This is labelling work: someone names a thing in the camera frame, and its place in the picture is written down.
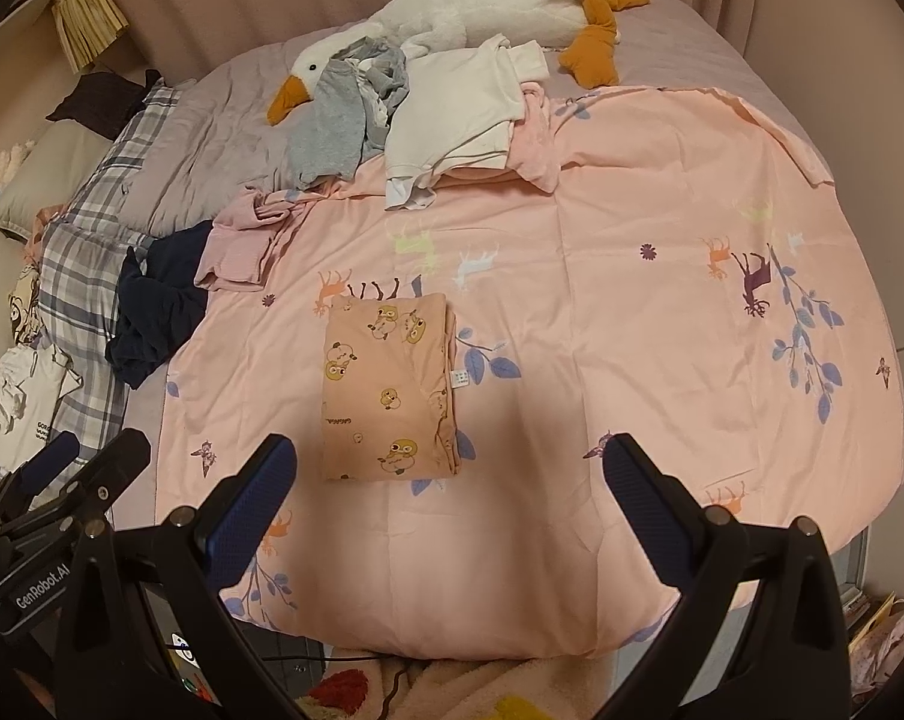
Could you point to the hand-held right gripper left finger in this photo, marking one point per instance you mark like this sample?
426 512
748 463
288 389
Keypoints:
253 510

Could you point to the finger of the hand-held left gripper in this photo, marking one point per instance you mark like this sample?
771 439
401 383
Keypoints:
122 454
50 454

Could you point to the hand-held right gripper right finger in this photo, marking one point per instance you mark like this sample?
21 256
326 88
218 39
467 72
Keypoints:
647 517

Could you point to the orange duck-print baby top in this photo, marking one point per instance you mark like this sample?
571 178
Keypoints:
384 390

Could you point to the white printed shirt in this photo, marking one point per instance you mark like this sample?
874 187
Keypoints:
24 397

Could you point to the cream cartoon-print cloth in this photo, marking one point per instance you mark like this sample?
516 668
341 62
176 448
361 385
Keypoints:
24 307

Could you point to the navy garment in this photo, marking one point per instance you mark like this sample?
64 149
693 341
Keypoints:
159 300

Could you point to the blue plaid quilt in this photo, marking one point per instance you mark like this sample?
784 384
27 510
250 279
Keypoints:
77 255

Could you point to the pink animal-print blanket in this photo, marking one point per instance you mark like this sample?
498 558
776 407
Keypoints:
609 315

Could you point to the small pink cloth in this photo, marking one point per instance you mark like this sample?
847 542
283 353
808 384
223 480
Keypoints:
43 225

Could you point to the pink garment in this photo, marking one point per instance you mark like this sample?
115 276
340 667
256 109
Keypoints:
538 150
242 255

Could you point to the cream fluffy patterned rug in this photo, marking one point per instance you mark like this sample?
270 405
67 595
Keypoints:
459 690

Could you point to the stack of papers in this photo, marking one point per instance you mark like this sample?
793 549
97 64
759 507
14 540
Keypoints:
883 645

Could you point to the beige pillow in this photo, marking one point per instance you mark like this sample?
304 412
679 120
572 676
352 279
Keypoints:
47 172

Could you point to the cream plush toy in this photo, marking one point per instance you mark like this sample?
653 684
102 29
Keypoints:
13 161

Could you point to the dark brown cloth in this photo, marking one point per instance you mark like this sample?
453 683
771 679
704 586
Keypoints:
99 101

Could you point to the grey garment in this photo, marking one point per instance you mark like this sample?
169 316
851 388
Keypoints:
332 127

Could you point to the yellow pleated fabric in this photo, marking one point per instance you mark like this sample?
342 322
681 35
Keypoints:
88 15

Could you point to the white garment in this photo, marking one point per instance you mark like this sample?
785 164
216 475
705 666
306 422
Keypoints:
459 105

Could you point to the white goose plush toy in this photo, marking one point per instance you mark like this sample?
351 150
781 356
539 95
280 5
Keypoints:
482 0

